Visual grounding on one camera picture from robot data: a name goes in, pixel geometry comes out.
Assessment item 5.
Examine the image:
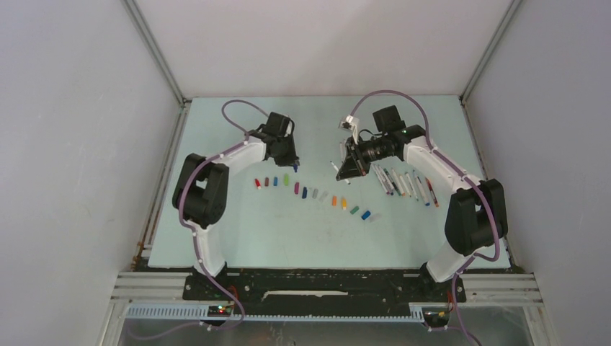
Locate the left aluminium frame rail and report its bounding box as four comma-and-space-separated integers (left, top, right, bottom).
122, 0, 186, 259

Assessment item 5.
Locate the right controller board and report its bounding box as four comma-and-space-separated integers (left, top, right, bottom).
423, 311, 450, 331

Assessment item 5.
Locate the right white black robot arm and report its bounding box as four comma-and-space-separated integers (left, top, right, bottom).
336, 106, 507, 301

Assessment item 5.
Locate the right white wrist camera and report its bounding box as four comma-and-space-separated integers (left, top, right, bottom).
338, 115, 360, 143

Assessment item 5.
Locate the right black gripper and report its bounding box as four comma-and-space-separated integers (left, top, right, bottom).
336, 135, 393, 181

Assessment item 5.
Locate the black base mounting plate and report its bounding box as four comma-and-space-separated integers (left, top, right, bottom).
182, 268, 466, 316

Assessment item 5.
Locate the red orange thin pen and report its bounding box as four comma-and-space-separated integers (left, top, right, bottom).
425, 177, 440, 208

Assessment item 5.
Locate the orange capped marker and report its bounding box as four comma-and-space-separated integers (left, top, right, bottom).
391, 169, 406, 197

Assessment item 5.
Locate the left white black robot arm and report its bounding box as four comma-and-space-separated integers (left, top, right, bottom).
172, 112, 299, 301

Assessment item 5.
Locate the right aluminium frame rail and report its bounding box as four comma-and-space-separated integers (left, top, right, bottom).
460, 0, 523, 106

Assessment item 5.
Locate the controller board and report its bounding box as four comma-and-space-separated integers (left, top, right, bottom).
423, 311, 450, 331
207, 305, 233, 318

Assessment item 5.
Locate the aluminium frame rail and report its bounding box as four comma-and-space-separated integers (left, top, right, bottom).
122, 0, 186, 259
460, 0, 523, 106

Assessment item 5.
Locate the yellow capped marker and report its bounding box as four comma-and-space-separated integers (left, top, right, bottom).
398, 174, 412, 198

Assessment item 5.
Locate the left controller board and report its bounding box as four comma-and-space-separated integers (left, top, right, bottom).
207, 305, 233, 318

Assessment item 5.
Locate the grey slotted cable duct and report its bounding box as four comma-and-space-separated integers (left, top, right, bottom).
125, 303, 424, 323

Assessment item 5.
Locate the dark blue capped marker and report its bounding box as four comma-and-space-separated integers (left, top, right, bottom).
330, 161, 351, 185

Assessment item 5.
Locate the green capped marker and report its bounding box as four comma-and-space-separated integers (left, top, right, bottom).
405, 172, 419, 201

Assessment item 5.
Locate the blue marker white body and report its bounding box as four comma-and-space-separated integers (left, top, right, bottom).
376, 165, 395, 195

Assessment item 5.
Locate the dark green thin pen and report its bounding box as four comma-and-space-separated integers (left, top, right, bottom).
383, 168, 403, 196

